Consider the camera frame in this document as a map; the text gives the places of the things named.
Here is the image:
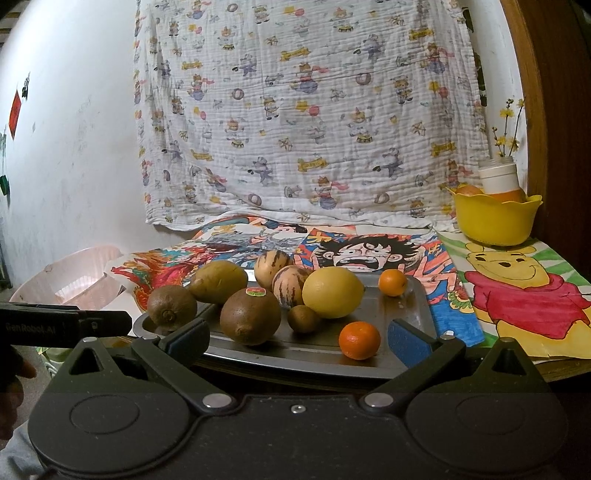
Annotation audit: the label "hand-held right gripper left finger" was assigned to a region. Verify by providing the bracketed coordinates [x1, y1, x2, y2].
[54, 318, 235, 415]

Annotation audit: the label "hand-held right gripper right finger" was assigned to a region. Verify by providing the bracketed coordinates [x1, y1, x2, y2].
[360, 318, 549, 413]

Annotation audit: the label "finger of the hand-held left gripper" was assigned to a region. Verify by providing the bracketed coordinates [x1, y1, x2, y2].
[79, 311, 133, 339]

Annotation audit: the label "small orange tangerine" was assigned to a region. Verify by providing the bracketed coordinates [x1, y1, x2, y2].
[338, 320, 382, 361]
[379, 269, 409, 297]

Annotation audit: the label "brown kiwi with sticker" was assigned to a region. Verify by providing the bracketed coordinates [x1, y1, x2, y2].
[220, 286, 281, 347]

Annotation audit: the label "yellow lemon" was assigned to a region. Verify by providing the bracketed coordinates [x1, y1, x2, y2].
[302, 268, 366, 320]

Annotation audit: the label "metal baking tray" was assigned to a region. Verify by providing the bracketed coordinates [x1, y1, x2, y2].
[133, 270, 432, 380]

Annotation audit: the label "small brown kiwi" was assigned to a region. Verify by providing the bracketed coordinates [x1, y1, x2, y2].
[287, 305, 320, 334]

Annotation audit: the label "striped pepino melon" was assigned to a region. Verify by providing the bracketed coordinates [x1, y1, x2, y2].
[271, 265, 312, 308]
[254, 250, 296, 289]

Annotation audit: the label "person's left hand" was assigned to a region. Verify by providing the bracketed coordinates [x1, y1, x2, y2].
[0, 346, 38, 441]

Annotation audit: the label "pale green object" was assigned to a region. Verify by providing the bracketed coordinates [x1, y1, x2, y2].
[39, 347, 68, 370]

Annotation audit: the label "pink plastic basket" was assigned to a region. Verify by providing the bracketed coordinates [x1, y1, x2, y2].
[9, 246, 125, 311]

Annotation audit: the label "red dragon drawing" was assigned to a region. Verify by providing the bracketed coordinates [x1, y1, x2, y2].
[105, 247, 204, 308]

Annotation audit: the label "shouting cartoon boy drawing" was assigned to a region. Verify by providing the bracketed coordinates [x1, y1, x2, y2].
[295, 228, 485, 348]

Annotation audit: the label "anime warriors drawing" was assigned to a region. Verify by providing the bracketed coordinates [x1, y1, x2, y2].
[185, 226, 319, 273]

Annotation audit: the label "yellow bear drawing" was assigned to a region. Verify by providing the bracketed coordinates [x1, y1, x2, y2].
[436, 231, 591, 360]

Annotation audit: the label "black-haired cartoon boy drawing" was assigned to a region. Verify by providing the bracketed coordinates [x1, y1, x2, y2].
[191, 213, 309, 241]

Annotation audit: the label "yellow plastic bowl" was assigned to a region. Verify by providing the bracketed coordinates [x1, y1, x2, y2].
[450, 189, 543, 247]

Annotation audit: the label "yellow flower twigs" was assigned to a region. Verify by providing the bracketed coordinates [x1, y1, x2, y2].
[490, 96, 527, 160]

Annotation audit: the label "white printed cloth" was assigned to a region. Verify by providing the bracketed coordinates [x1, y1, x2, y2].
[133, 0, 490, 232]

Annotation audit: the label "wooden furniture panel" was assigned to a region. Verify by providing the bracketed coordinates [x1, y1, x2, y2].
[501, 0, 591, 278]

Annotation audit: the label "red wall sticker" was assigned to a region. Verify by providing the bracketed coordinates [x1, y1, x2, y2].
[8, 89, 23, 140]

